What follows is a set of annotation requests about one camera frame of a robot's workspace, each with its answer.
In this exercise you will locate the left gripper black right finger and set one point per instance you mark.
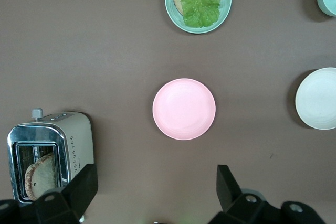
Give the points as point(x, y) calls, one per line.
point(236, 208)

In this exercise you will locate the toast slice in toaster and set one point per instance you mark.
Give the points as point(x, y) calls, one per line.
point(42, 176)

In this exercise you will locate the green plate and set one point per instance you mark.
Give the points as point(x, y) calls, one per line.
point(173, 11)

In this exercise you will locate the pink shallow bowl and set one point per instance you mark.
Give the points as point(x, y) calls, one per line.
point(183, 108)

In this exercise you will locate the beige and chrome toaster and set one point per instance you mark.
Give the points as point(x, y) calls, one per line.
point(76, 140)

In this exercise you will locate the beige shallow bowl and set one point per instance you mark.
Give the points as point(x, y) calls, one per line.
point(317, 98)

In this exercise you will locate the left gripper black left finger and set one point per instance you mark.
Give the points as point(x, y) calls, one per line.
point(65, 203)

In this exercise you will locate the green lettuce leaf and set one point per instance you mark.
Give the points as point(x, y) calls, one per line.
point(200, 6)

